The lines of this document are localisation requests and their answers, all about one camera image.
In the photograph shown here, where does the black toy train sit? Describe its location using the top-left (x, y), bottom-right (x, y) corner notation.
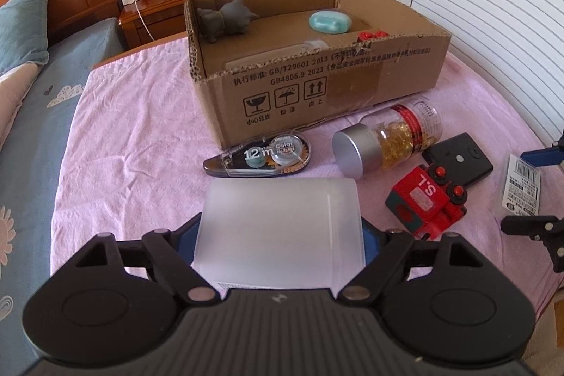
top-left (356, 30), bottom-right (389, 44)

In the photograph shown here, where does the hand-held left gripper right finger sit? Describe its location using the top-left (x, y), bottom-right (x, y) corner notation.
top-left (337, 217), bottom-right (482, 307)

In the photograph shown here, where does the pink cloth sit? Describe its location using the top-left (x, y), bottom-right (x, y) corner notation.
top-left (50, 35), bottom-right (564, 315)

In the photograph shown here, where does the clear correction tape dispenser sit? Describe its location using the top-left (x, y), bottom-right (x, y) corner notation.
top-left (203, 134), bottom-right (313, 177)

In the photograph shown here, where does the black remote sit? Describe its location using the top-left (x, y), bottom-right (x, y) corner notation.
top-left (422, 132), bottom-right (493, 188)

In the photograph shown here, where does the teal egg-shaped case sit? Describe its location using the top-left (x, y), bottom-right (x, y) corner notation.
top-left (308, 8), bottom-right (352, 34)

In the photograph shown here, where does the blue pillow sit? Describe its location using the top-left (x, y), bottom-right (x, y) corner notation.
top-left (0, 0), bottom-right (50, 73)

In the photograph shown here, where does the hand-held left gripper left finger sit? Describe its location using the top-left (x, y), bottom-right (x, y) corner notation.
top-left (73, 214), bottom-right (219, 307)

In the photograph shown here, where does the red toy train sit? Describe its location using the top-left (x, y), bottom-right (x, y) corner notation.
top-left (384, 165), bottom-right (468, 240)

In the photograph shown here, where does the brown cardboard box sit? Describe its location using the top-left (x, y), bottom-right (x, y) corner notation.
top-left (183, 0), bottom-right (452, 150)

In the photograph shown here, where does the clear pack with white label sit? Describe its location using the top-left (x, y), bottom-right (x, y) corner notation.
top-left (502, 153), bottom-right (544, 220)

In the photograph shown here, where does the clear pill bottle silver cap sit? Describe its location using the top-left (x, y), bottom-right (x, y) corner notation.
top-left (332, 96), bottom-right (442, 178)

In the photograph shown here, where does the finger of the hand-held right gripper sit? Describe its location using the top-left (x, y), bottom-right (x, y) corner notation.
top-left (501, 215), bottom-right (564, 273)
top-left (520, 131), bottom-right (564, 169)

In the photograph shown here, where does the white cable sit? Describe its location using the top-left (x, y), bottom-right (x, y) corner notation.
top-left (134, 1), bottom-right (156, 43)

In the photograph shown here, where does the grey squeeze toy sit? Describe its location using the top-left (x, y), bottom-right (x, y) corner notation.
top-left (197, 0), bottom-right (260, 43)

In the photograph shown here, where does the blue floral bed sheet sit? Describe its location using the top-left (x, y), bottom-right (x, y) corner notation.
top-left (0, 17), bottom-right (126, 376)

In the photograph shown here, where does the white plastic bottle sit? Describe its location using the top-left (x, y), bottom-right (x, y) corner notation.
top-left (194, 178), bottom-right (367, 300)

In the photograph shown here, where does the pink floral pillow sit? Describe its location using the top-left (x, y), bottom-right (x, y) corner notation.
top-left (0, 63), bottom-right (40, 152)

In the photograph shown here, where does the wooden nightstand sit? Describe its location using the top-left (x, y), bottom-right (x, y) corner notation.
top-left (118, 0), bottom-right (252, 51)

